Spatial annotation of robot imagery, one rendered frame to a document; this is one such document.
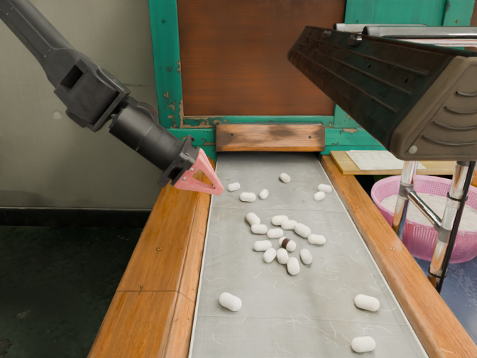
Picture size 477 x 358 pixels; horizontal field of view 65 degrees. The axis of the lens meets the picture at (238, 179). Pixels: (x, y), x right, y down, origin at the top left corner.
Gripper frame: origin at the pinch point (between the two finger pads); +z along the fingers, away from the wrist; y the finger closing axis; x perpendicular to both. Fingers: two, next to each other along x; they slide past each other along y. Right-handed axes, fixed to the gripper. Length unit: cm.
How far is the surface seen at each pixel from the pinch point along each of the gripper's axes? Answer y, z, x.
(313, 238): 2.0, 20.2, -2.6
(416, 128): -33.2, -0.5, -25.0
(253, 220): 8.0, 11.5, 4.1
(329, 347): -21.5, 19.8, 0.0
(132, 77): 131, -38, 31
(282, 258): -4.4, 15.3, 1.6
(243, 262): -3.4, 11.1, 6.8
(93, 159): 132, -31, 81
